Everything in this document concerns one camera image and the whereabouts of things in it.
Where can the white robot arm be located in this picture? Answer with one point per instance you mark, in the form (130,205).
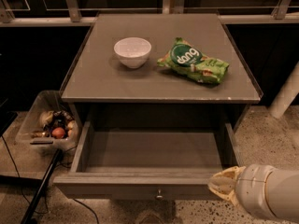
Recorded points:
(266,183)

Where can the clear plastic bin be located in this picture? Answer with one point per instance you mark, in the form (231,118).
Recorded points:
(45,101)

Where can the black stand leg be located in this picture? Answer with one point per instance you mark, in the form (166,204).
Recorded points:
(27,218)

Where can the white ceramic bowl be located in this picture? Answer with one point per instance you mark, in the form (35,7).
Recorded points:
(133,52)

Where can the metal railing frame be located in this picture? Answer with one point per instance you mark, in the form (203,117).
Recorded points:
(84,12)

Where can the grey top drawer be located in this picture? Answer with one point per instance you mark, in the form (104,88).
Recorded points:
(148,164)

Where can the assorted items in bin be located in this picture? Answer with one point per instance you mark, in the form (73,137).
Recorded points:
(49,120)

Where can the green dang snack bag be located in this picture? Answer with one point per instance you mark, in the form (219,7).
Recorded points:
(188,61)

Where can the grey drawer cabinet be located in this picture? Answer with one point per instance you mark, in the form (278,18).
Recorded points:
(99,76)

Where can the red apple in bin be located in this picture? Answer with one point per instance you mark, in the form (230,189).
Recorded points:
(58,133)

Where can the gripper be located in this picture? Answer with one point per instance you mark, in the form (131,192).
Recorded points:
(251,188)

